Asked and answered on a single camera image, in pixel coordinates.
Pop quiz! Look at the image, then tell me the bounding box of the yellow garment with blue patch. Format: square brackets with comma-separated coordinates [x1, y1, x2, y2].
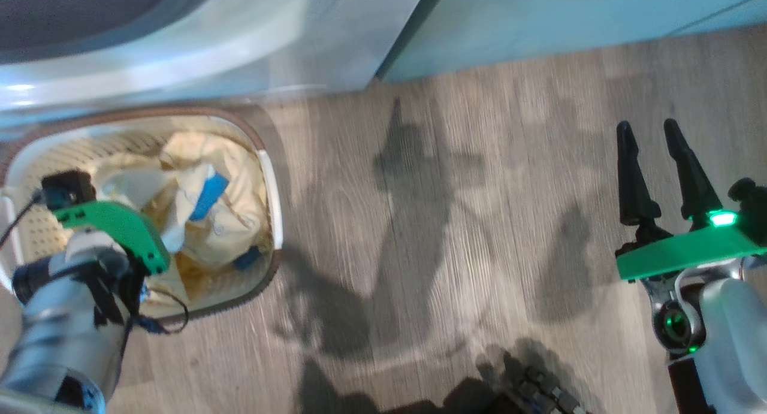
[159, 131, 270, 270]

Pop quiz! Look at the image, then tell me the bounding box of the white front-load washing machine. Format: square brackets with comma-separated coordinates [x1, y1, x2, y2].
[0, 0, 432, 140]

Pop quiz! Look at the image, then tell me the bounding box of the cream perforated laundry basket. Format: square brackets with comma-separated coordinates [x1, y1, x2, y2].
[0, 105, 284, 326]

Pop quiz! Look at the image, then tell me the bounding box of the pale green cabinet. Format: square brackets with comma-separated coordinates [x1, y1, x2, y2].
[378, 0, 767, 83]

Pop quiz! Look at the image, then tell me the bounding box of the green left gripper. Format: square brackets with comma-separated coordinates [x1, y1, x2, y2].
[54, 201, 172, 276]

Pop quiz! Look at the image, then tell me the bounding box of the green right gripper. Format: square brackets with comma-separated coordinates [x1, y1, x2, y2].
[616, 119, 767, 282]

